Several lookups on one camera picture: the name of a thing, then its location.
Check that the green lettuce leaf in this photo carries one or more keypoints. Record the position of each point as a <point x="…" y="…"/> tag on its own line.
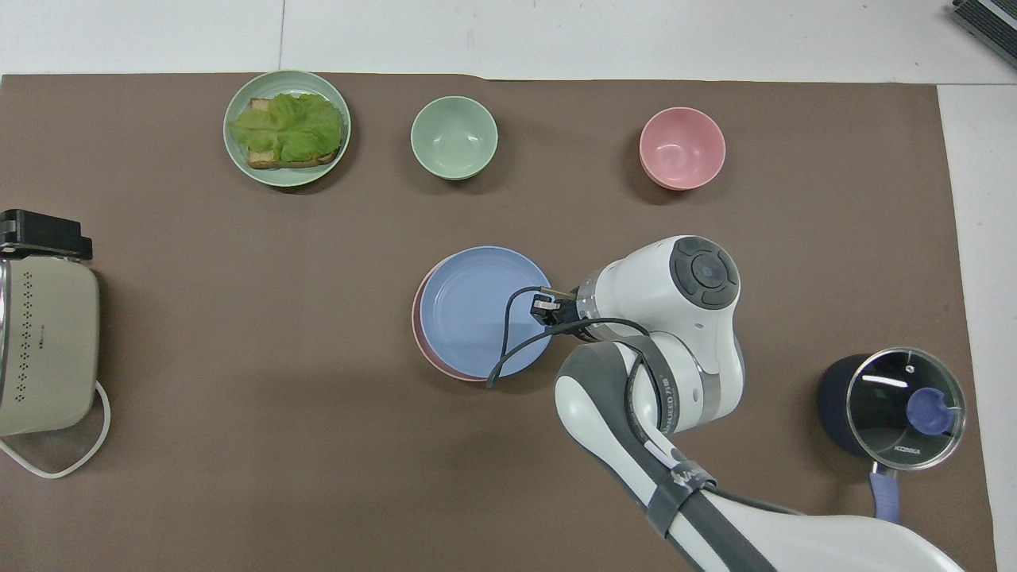
<point x="290" y="127"/>

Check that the pink bowl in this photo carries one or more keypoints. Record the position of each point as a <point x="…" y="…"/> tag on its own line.
<point x="682" y="147"/>

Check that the glass pot lid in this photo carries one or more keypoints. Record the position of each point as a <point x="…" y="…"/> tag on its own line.
<point x="890" y="413"/>

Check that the beige kitchen appliance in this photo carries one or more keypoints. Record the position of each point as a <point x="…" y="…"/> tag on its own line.
<point x="48" y="349"/>

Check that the blue plate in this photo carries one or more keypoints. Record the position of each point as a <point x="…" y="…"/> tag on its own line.
<point x="469" y="310"/>

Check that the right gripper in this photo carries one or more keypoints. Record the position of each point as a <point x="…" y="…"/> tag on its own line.
<point x="566" y="312"/>

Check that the toast slice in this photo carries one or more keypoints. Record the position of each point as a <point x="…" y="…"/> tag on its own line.
<point x="262" y="157"/>

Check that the grey ribbed object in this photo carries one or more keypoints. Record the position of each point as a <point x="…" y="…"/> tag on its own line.
<point x="989" y="20"/>

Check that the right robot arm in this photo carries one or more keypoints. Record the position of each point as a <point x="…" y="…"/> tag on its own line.
<point x="683" y="318"/>

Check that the pink plate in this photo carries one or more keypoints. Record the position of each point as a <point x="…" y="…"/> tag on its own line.
<point x="419" y="334"/>

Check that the green bowl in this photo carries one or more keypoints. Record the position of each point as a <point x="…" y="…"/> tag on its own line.
<point x="454" y="137"/>

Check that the black stand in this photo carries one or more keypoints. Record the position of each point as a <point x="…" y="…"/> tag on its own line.
<point x="40" y="232"/>

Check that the green plate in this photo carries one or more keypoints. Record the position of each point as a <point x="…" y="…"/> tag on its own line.
<point x="238" y="159"/>

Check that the dark blue pot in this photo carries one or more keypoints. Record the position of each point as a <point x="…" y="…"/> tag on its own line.
<point x="834" y="397"/>

